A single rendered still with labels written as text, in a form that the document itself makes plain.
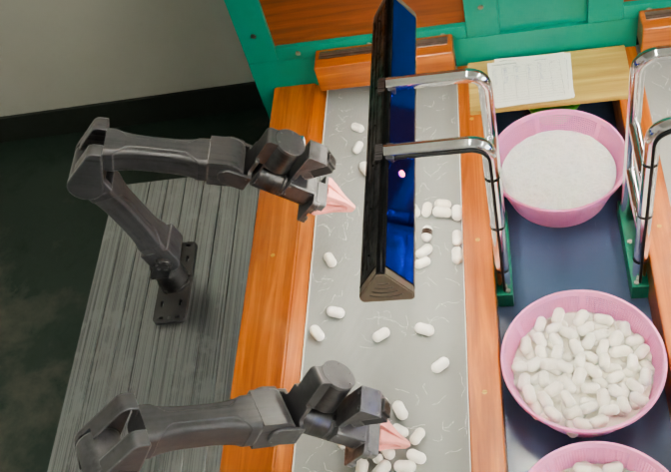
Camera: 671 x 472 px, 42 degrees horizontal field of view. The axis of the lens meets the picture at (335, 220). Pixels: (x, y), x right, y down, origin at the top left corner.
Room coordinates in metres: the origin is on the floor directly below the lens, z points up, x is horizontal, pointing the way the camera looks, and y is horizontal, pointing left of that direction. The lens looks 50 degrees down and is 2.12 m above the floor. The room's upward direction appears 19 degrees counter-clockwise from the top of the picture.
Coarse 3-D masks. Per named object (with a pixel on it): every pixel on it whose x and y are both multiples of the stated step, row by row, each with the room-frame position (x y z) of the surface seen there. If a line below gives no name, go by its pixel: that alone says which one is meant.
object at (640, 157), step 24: (648, 144) 0.80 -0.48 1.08; (624, 168) 0.95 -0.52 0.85; (648, 168) 0.79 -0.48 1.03; (624, 192) 0.94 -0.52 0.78; (648, 192) 0.79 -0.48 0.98; (624, 216) 0.94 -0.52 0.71; (648, 216) 0.79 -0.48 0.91; (624, 240) 0.88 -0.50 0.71; (648, 240) 0.79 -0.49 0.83; (648, 288) 0.78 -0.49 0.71
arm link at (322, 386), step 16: (320, 368) 0.69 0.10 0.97; (336, 368) 0.69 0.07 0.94; (304, 384) 0.68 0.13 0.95; (320, 384) 0.66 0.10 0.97; (336, 384) 0.66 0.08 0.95; (352, 384) 0.66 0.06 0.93; (288, 400) 0.68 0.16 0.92; (304, 400) 0.66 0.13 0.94; (320, 400) 0.66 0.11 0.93; (336, 400) 0.65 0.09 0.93; (304, 416) 0.64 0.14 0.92; (272, 432) 0.63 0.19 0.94; (288, 432) 0.63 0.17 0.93
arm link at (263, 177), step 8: (256, 168) 1.11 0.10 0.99; (264, 168) 1.10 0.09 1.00; (256, 176) 1.09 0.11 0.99; (264, 176) 1.09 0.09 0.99; (272, 176) 1.09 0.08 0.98; (280, 176) 1.09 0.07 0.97; (288, 176) 1.09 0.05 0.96; (256, 184) 1.08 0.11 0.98; (264, 184) 1.08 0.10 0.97; (272, 184) 1.08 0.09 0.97; (280, 184) 1.08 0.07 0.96; (272, 192) 1.08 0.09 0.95
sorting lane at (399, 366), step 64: (448, 128) 1.28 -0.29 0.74; (448, 192) 1.11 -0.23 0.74; (320, 256) 1.06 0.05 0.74; (448, 256) 0.96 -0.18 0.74; (320, 320) 0.92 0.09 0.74; (384, 320) 0.88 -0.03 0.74; (448, 320) 0.83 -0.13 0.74; (384, 384) 0.75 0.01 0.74; (448, 384) 0.71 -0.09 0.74; (320, 448) 0.68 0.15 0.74; (448, 448) 0.60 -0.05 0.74
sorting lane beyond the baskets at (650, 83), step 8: (656, 64) 1.26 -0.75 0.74; (664, 64) 1.25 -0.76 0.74; (648, 72) 1.24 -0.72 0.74; (656, 72) 1.23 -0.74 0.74; (664, 72) 1.23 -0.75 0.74; (648, 80) 1.22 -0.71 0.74; (656, 80) 1.21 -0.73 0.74; (664, 80) 1.21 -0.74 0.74; (648, 88) 1.20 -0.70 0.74; (656, 88) 1.19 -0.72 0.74; (664, 88) 1.19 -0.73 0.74; (648, 96) 1.18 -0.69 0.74; (656, 96) 1.17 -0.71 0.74; (664, 96) 1.17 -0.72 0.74; (656, 104) 1.15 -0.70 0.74; (664, 104) 1.14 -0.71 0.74; (656, 112) 1.13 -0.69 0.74; (664, 112) 1.13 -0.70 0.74; (656, 120) 1.11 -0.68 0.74; (664, 144) 1.05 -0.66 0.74; (664, 152) 1.03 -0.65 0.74; (664, 160) 1.01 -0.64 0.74; (664, 168) 0.99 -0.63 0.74; (664, 176) 0.98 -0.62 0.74
